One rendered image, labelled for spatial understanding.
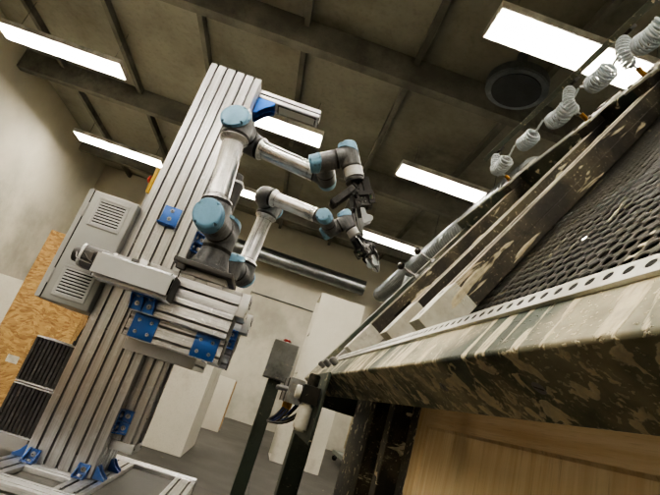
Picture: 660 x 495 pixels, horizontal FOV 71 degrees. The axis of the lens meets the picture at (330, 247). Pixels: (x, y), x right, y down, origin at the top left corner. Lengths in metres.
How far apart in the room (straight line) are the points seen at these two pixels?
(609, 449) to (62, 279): 1.81
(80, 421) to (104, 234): 0.71
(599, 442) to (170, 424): 3.83
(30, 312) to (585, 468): 3.19
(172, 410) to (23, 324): 1.46
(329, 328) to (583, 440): 5.18
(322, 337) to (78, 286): 4.19
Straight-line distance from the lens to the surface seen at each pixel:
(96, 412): 1.99
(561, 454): 0.87
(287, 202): 2.36
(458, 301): 1.06
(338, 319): 5.92
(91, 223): 2.08
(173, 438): 4.35
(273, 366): 2.23
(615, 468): 0.78
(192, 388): 4.32
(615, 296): 0.49
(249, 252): 2.46
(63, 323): 3.43
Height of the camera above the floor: 0.68
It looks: 19 degrees up
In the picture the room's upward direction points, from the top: 18 degrees clockwise
